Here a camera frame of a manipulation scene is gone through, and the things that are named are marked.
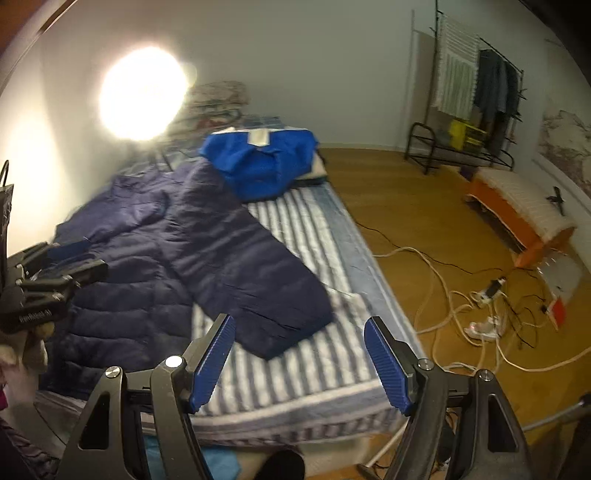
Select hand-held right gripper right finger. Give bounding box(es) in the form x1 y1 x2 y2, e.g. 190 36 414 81
364 316 532 480

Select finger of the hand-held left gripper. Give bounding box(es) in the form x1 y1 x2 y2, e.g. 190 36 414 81
22 258 110 289
9 239 94 271

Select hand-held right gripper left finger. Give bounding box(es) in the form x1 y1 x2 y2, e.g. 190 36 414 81
54 314 237 480

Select navy puffer jacket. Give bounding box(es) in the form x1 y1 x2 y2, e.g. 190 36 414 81
39 161 335 400

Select black clothes drying rack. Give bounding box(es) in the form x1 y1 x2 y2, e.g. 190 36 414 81
429 0 528 167

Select person's left hand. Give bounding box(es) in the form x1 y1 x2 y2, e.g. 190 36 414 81
0 320 56 370

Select striped bed sheet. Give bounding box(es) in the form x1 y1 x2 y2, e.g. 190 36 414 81
37 115 428 446

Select light blue cloth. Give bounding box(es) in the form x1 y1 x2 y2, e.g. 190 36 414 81
142 436 242 480

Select orange bench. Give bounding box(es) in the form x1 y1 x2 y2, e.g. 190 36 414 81
465 167 578 269

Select white and orange box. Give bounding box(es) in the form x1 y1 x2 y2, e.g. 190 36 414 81
537 255 583 331

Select white folded cloth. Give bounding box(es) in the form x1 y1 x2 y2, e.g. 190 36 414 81
291 151 331 188

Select floral pillow stack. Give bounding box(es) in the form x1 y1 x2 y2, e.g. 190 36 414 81
184 80 251 136

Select white bench cushion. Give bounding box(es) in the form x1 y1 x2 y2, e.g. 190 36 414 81
475 167 578 241

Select black shoe rack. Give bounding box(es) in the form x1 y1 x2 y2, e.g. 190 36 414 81
405 122 515 176

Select small black tool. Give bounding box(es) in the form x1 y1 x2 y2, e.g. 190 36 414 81
546 186 567 216

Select yellow box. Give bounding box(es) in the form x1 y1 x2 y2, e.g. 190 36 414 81
449 119 489 151

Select black hanging garment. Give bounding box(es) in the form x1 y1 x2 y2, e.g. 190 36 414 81
496 60 522 158

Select grey hanging shirt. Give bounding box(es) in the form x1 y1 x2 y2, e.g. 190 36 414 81
473 48 509 126

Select white hanging towel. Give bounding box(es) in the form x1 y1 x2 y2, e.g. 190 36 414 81
436 11 482 114

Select white power strips and cables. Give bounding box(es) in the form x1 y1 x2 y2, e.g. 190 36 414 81
368 246 591 376

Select black cable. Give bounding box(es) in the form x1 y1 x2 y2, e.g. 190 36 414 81
355 220 477 276

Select ring light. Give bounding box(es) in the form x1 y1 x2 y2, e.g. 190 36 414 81
98 45 191 142

